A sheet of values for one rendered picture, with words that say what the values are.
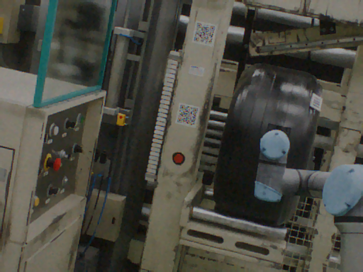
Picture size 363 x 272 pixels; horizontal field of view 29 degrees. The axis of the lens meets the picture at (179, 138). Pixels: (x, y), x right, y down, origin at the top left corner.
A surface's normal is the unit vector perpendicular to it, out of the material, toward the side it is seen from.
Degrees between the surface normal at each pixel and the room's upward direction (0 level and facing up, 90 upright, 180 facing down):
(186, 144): 90
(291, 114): 57
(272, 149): 83
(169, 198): 90
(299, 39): 90
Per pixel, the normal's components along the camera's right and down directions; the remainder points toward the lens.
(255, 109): -0.05, -0.36
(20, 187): -0.18, 0.16
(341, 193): -0.89, -0.23
